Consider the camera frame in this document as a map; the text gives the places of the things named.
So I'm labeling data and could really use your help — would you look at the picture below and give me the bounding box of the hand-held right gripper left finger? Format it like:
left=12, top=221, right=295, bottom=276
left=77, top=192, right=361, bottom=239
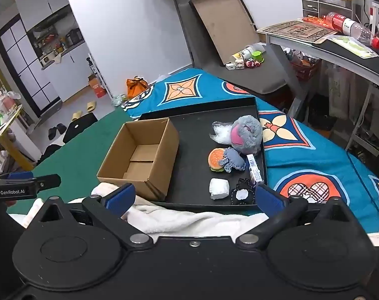
left=41, top=184, right=154, bottom=247

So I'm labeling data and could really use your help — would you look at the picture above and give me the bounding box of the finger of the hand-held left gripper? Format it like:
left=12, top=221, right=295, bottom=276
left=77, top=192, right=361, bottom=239
left=30, top=174, right=61, bottom=191
left=0, top=171, right=34, bottom=182

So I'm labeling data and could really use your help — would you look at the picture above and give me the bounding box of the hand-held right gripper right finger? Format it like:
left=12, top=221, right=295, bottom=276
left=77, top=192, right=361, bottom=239
left=236, top=185, right=349, bottom=249

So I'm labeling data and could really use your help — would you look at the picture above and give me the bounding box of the black stitched pillow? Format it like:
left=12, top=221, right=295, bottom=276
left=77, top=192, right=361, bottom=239
left=230, top=178, right=256, bottom=206

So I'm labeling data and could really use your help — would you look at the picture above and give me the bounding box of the blue tissue pack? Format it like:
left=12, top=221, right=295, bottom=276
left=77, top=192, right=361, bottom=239
left=246, top=154, right=265, bottom=185

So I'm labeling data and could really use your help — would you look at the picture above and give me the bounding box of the white square packet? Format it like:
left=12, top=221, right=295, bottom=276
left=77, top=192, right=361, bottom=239
left=210, top=178, right=230, bottom=201

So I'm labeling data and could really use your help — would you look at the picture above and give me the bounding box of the denim heart pillow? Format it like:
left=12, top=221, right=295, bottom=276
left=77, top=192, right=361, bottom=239
left=219, top=147, right=246, bottom=174

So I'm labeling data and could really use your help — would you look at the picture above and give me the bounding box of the brown cardboard box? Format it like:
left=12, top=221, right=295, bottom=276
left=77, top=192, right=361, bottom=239
left=96, top=117, right=180, bottom=201

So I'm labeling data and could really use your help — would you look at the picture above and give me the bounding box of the grey pink plush toy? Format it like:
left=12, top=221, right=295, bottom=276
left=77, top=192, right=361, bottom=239
left=230, top=115, right=263, bottom=155

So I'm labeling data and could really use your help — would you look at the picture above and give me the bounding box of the black tray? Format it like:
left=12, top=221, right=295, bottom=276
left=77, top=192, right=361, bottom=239
left=136, top=96, right=268, bottom=211

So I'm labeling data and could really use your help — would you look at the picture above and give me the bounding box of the yellow table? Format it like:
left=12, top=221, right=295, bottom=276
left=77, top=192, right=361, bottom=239
left=0, top=104, right=34, bottom=171

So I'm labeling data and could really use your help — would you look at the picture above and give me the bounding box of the green bed sheet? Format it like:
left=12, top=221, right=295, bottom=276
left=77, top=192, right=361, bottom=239
left=6, top=104, right=140, bottom=216

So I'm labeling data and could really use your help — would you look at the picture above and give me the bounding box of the blue patterned blanket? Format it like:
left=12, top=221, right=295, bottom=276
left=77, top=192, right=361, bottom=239
left=121, top=68, right=379, bottom=233

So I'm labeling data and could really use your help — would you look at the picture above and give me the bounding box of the black white cushion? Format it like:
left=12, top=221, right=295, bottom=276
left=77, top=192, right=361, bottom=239
left=36, top=112, right=98, bottom=165

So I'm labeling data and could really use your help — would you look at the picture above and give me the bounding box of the burger toy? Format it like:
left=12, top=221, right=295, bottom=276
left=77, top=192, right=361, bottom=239
left=207, top=148, right=229, bottom=172

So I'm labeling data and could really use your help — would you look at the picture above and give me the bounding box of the clear bag of white filling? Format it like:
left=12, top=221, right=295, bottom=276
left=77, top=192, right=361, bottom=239
left=209, top=121, right=235, bottom=146

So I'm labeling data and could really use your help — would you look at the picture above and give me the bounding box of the orange box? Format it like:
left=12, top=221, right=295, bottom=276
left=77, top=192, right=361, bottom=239
left=88, top=75, right=106, bottom=98

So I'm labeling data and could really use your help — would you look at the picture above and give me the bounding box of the black framed glass door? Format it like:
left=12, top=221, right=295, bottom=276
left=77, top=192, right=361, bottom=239
left=0, top=15, right=62, bottom=118

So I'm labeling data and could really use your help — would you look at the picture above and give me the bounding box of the orange gift bag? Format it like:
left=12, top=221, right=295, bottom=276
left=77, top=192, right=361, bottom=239
left=126, top=76, right=149, bottom=99

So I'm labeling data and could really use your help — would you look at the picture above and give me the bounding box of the white kitchen cabinet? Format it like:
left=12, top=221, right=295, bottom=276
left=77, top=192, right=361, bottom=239
left=14, top=0, right=93, bottom=102

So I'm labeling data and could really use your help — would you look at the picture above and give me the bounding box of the white folding rack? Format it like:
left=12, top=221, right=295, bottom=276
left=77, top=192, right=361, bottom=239
left=87, top=53, right=110, bottom=97

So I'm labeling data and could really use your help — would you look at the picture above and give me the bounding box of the white plastic bag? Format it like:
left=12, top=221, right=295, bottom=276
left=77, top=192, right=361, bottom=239
left=327, top=65, right=357, bottom=119

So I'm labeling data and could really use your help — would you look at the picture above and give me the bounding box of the red basket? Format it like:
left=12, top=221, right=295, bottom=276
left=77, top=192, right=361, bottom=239
left=291, top=54, right=321, bottom=82

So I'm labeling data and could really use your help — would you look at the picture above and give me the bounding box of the white plastic jar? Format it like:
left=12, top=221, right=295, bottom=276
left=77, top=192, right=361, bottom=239
left=230, top=46, right=265, bottom=65

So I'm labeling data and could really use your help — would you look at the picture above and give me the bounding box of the grey desk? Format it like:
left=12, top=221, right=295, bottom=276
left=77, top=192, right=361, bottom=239
left=256, top=22, right=379, bottom=151

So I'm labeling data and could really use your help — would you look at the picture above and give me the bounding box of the brown printed mat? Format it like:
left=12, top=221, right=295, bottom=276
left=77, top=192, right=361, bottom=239
left=256, top=20, right=338, bottom=44

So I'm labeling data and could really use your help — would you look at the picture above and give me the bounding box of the green white packet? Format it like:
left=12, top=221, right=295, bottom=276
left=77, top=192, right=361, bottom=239
left=327, top=34, right=379, bottom=58

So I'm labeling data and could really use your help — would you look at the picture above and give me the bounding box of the large cardboard lid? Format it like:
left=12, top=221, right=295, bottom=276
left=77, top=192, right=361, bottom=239
left=189, top=0, right=259, bottom=66

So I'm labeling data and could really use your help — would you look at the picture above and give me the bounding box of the plastic bottle with red label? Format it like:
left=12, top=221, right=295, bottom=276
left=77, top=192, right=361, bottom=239
left=326, top=12, right=379, bottom=49

